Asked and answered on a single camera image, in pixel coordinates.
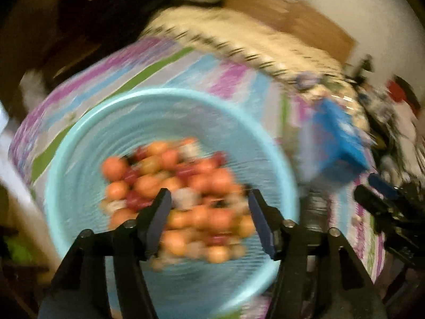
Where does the light blue plastic basin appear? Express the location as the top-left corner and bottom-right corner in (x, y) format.
(45, 88), (299, 316)

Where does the striped floral bedsheet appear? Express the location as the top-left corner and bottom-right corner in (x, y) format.
(8, 36), (389, 319)

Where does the blue green printed cardboard box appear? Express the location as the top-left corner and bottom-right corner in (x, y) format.
(299, 98), (371, 183)

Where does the pile of oranges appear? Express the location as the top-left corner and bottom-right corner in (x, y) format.
(100, 138), (258, 270)

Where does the pile of clothes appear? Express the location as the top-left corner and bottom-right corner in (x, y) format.
(359, 73), (425, 187)
(56, 0), (230, 50)

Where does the wooden headboard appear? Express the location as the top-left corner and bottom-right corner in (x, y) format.
(219, 0), (357, 64)

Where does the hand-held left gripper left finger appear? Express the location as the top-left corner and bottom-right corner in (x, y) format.
(38, 188), (173, 319)

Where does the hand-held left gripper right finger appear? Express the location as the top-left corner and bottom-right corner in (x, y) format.
(247, 189), (387, 319)

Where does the yellow zigzag quilt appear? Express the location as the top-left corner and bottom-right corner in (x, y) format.
(143, 7), (369, 120)

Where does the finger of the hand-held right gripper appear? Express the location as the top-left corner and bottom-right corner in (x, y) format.
(354, 184), (390, 221)
(367, 173), (401, 200)

